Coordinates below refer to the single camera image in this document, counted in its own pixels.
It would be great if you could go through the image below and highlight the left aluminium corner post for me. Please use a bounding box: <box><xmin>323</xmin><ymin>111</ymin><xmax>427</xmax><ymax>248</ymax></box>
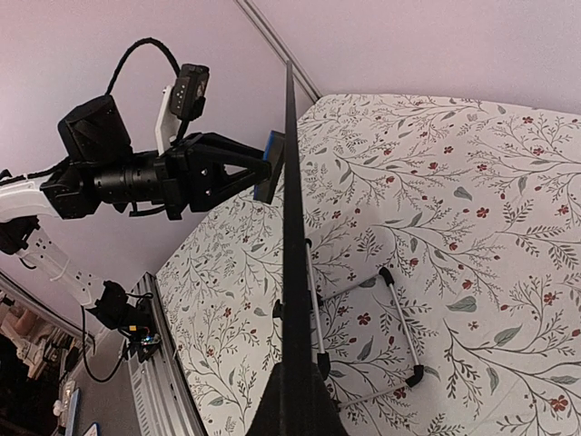
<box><xmin>233</xmin><ymin>0</ymin><xmax>322</xmax><ymax>103</ymax></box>

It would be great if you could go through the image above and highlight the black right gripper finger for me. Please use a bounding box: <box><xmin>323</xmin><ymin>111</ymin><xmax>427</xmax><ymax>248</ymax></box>
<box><xmin>246</xmin><ymin>362</ymin><xmax>348</xmax><ymax>435</ymax></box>

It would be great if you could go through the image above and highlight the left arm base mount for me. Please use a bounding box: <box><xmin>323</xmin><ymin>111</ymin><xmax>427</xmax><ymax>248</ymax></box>
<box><xmin>89</xmin><ymin>281</ymin><xmax>161</xmax><ymax>363</ymax></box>

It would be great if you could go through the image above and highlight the blue whiteboard eraser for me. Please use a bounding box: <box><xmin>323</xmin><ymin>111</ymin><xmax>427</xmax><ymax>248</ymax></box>
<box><xmin>253</xmin><ymin>131</ymin><xmax>286</xmax><ymax>204</ymax></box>

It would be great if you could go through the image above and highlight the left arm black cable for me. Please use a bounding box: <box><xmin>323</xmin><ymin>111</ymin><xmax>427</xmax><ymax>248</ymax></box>
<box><xmin>104</xmin><ymin>37</ymin><xmax>182</xmax><ymax>99</ymax></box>

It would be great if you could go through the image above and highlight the floral patterned table mat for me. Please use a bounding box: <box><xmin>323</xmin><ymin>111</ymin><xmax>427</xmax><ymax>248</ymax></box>
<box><xmin>156</xmin><ymin>93</ymin><xmax>581</xmax><ymax>436</ymax></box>

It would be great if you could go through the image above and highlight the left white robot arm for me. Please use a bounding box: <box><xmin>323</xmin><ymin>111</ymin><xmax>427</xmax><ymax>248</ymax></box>
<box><xmin>1</xmin><ymin>94</ymin><xmax>274</xmax><ymax>327</ymax></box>

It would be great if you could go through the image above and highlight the wire easel stand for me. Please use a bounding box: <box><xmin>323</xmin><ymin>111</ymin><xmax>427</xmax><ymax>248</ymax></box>
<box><xmin>305</xmin><ymin>239</ymin><xmax>425</xmax><ymax>411</ymax></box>

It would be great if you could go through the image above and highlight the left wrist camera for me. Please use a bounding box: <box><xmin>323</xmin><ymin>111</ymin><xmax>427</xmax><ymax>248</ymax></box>
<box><xmin>170</xmin><ymin>64</ymin><xmax>210</xmax><ymax>122</ymax></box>

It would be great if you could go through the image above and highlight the small black-framed whiteboard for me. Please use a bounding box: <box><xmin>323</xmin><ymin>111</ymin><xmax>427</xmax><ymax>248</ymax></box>
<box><xmin>281</xmin><ymin>62</ymin><xmax>313</xmax><ymax>435</ymax></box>

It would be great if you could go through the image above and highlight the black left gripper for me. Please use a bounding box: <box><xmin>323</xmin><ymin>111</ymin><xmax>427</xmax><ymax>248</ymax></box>
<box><xmin>43</xmin><ymin>94</ymin><xmax>271</xmax><ymax>220</ymax></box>

